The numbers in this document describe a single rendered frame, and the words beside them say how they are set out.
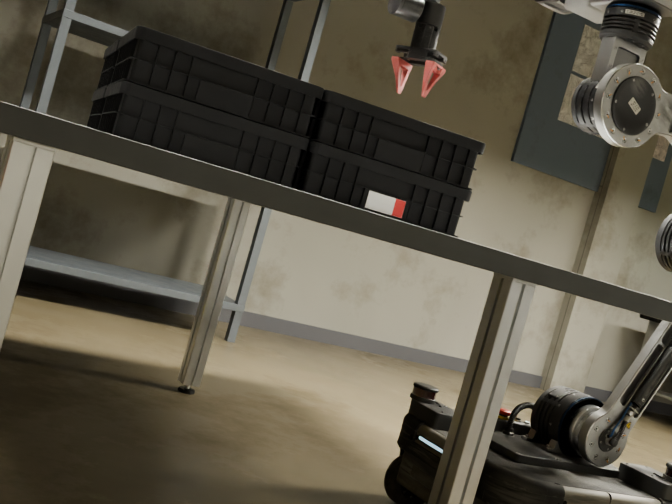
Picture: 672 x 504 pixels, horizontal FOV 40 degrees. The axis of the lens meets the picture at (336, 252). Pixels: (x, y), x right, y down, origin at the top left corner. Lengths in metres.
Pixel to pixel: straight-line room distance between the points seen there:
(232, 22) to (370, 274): 1.62
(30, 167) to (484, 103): 4.51
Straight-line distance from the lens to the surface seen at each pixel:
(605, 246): 6.28
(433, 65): 2.04
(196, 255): 4.91
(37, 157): 1.37
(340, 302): 5.31
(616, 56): 2.41
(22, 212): 1.38
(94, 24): 4.08
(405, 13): 2.06
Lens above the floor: 0.66
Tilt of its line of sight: 2 degrees down
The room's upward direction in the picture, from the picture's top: 16 degrees clockwise
